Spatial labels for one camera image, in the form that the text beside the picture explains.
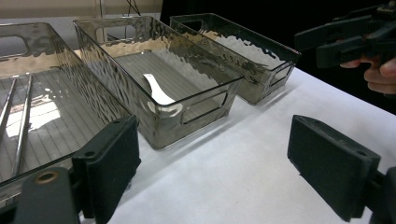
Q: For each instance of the white table sheet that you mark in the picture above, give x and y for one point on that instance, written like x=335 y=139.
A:
x=236 y=161

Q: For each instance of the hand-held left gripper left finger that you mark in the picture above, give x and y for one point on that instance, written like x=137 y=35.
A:
x=109 y=161

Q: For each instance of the white plastic spoon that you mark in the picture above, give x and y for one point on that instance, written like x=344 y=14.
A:
x=157 y=91

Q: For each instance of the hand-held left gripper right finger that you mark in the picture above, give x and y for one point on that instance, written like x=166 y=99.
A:
x=333 y=161

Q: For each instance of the smoky clear plastic bin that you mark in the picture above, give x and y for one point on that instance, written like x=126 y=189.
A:
x=62 y=130
x=249 y=53
x=186 y=77

